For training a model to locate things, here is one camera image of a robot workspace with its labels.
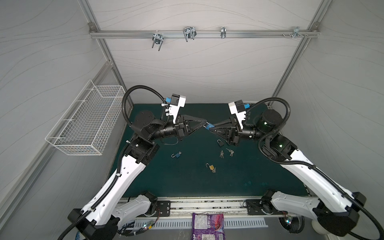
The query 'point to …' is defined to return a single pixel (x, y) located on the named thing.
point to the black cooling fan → (293, 224)
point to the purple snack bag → (207, 226)
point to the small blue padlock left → (177, 155)
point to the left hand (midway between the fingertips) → (207, 122)
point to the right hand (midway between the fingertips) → (212, 124)
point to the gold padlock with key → (213, 169)
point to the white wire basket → (84, 128)
